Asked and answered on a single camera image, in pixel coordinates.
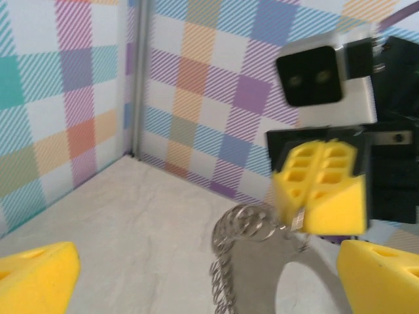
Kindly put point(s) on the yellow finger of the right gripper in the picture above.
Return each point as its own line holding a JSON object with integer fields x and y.
{"x": 289, "y": 196}
{"x": 340, "y": 209}

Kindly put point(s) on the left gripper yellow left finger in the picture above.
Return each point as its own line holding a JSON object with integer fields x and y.
{"x": 36, "y": 281}

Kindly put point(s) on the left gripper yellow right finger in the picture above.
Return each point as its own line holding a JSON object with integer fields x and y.
{"x": 383, "y": 284}

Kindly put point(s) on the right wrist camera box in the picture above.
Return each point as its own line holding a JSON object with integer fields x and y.
{"x": 327, "y": 109}

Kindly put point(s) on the aluminium frame post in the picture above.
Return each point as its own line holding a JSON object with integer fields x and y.
{"x": 140, "y": 81}

